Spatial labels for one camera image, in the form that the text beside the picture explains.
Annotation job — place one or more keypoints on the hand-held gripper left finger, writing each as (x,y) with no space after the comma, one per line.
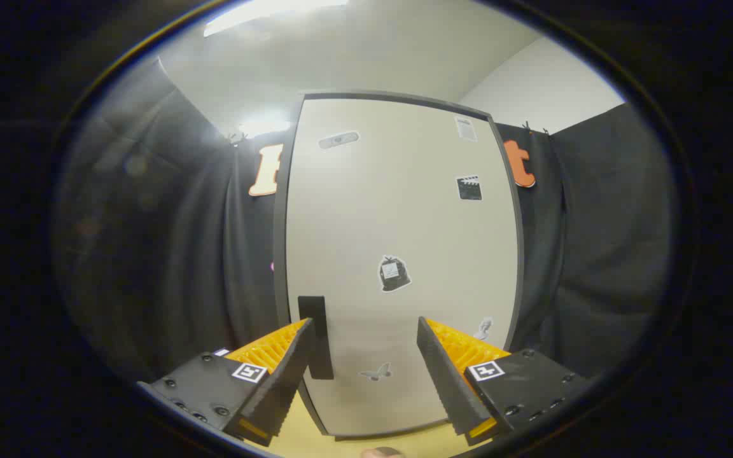
(290,375)

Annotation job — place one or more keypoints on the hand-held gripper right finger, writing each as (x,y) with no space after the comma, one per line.
(446,381)

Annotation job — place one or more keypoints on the grey shoe cabinet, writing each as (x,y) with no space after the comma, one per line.
(280,242)

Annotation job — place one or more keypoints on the beige shoe cabinet door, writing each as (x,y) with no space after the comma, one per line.
(373,222)

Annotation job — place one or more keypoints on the black backdrop cloth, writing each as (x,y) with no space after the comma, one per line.
(169,254)

